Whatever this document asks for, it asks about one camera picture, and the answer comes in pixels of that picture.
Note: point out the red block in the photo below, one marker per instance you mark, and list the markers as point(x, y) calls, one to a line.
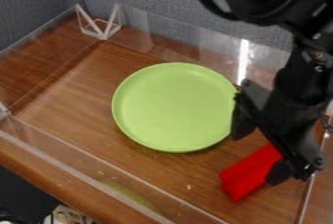
point(244, 177)

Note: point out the clear acrylic corner bracket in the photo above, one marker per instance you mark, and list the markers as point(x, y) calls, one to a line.
point(99, 28)

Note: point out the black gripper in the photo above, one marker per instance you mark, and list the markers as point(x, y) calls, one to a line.
point(286, 123)

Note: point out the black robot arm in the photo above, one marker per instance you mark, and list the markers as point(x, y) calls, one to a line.
point(304, 78)

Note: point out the green round plate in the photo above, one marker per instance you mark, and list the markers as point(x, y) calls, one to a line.
point(172, 107)

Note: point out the clear acrylic enclosure wall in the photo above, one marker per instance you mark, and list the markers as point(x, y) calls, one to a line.
point(61, 143)

